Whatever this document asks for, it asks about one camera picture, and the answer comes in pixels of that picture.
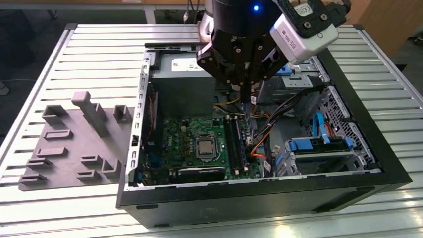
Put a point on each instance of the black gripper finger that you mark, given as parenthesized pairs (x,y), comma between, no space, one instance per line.
(221,62)
(266,59)

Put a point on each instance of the black RAM slot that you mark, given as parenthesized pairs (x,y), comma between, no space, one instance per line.
(232,146)

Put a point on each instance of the blue plastic bay latch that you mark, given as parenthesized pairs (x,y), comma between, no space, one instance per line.
(285,72)

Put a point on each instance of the metal optical drive cage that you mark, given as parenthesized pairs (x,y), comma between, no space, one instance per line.
(297,84)

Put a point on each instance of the grey power supply unit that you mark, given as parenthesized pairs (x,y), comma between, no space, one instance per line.
(177,91)

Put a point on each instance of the white framed wooden desk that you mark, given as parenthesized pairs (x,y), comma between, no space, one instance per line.
(149,15)

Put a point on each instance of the green motherboard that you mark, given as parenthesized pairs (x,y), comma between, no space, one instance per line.
(174,129)

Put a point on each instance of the silver CPU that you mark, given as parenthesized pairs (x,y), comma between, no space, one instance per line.
(205,148)

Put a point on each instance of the hard disk in blue carrier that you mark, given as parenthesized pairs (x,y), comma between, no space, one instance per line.
(301,145)

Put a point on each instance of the wooden cabinet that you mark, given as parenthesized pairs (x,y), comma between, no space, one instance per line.
(383,24)

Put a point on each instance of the metal CPU socket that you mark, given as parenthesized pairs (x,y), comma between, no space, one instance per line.
(206,157)

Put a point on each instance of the metal disk bay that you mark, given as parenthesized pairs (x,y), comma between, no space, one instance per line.
(325,154)

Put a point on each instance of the black graphics card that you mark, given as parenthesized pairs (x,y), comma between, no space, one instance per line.
(197,176)

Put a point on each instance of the grey parts rack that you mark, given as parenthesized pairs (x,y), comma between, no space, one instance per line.
(76,134)

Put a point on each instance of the black PC case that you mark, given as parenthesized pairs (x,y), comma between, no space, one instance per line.
(230,205)

